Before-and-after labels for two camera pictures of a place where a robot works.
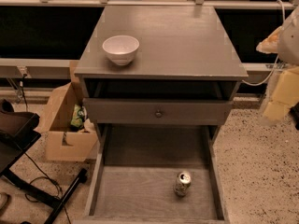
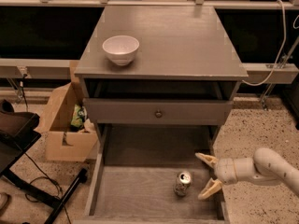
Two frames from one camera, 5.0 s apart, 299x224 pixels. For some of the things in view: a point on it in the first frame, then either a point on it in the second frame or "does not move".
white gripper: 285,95 -> 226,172
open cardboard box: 63,143 does not move
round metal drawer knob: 158,114 does not move
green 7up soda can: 182,183 does not move
